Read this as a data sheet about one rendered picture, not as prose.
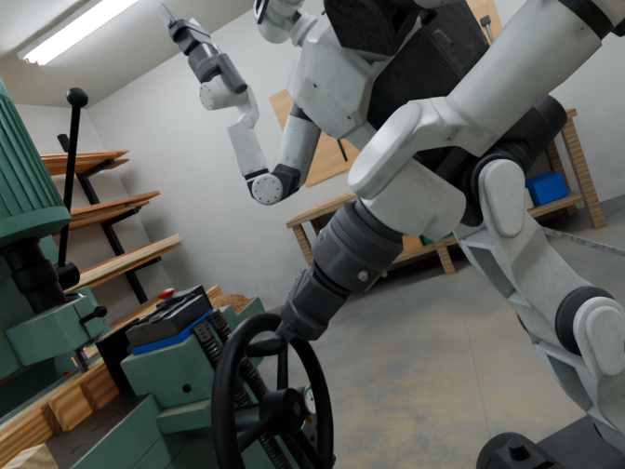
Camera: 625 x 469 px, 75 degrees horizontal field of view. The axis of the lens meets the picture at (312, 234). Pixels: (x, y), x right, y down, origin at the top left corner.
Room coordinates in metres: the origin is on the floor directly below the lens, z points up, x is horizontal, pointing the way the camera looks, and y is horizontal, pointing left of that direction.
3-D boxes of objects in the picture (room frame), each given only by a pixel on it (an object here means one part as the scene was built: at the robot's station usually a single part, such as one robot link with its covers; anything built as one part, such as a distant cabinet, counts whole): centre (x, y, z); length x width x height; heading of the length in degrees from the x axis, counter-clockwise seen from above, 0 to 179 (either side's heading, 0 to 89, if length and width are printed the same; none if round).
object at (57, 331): (0.70, 0.47, 1.03); 0.14 x 0.07 x 0.09; 67
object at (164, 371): (0.65, 0.26, 0.91); 0.15 x 0.14 x 0.09; 157
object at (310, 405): (0.85, 0.16, 0.65); 0.06 x 0.04 x 0.08; 157
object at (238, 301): (0.92, 0.26, 0.92); 0.14 x 0.09 x 0.04; 67
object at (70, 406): (0.68, 0.41, 0.93); 0.21 x 0.02 x 0.06; 157
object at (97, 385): (0.70, 0.39, 0.93); 0.18 x 0.02 x 0.05; 157
